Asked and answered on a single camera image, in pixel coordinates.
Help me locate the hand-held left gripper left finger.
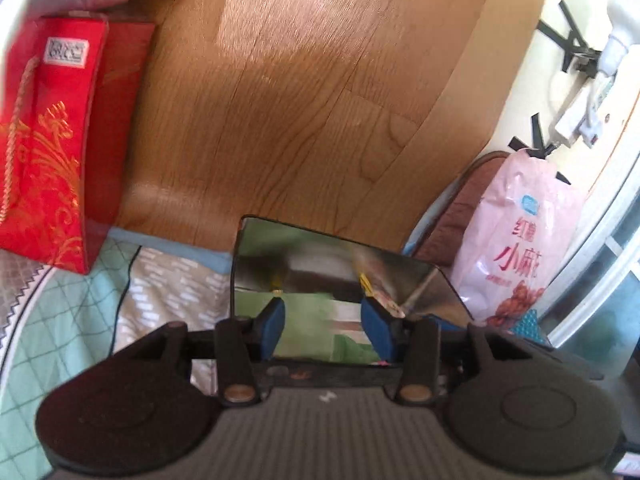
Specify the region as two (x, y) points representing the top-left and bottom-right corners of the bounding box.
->
(112, 297), (287, 407)

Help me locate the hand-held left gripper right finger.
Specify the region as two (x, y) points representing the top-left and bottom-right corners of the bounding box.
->
(360, 296), (556, 407)

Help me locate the yellow-edged clear snack packet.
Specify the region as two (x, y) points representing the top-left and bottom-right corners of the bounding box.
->
(357, 271), (407, 320)

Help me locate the black printed tin box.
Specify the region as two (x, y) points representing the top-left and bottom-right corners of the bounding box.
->
(227, 215), (475, 367)

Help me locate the brown cushion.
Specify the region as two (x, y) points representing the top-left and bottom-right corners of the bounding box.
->
(414, 151), (512, 271)

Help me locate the blue patterned mat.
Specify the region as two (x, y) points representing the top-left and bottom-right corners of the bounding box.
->
(509, 309), (553, 347)

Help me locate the large pink snack bag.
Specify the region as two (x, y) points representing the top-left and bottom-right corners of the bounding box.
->
(450, 149), (587, 332)

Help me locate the wooden headboard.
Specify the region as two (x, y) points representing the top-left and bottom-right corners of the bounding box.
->
(112, 0), (551, 256)

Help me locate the red gift box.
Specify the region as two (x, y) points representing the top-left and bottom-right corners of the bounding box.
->
(0, 15), (157, 276)

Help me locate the white plug adapter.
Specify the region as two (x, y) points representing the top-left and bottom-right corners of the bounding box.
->
(597, 0), (640, 78)

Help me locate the white window frame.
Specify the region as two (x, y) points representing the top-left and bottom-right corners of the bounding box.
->
(547, 195), (640, 351)

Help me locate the white wall plug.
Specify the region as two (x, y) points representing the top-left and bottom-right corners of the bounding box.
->
(551, 74), (617, 149)

